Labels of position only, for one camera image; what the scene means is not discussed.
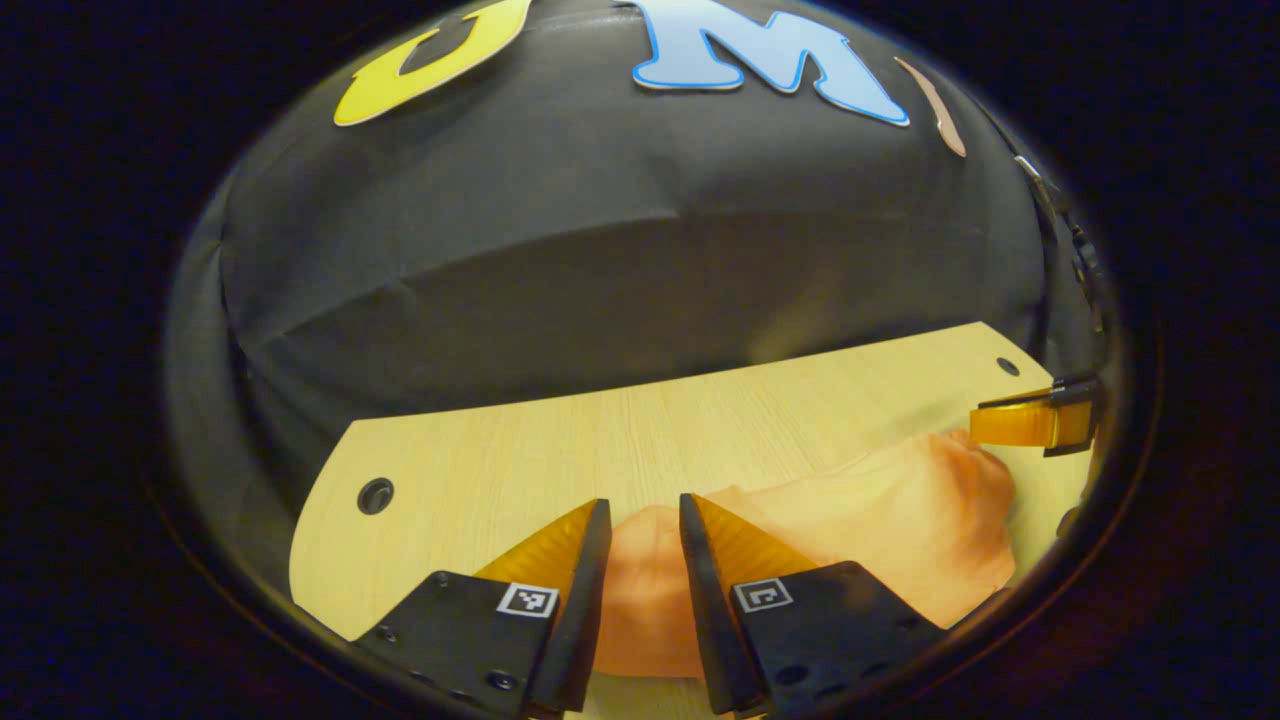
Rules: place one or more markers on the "orange T-shirt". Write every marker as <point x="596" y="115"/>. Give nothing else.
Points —
<point x="900" y="520"/>

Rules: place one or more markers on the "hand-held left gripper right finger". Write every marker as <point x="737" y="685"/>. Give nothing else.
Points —
<point x="705" y="610"/>

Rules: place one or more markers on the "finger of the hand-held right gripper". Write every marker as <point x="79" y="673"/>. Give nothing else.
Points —
<point x="1020" y="424"/>

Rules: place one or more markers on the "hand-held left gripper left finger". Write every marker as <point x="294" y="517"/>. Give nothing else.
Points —
<point x="585" y="610"/>

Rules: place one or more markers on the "black backdrop cloth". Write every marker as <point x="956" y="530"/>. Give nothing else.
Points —
<point x="620" y="220"/>

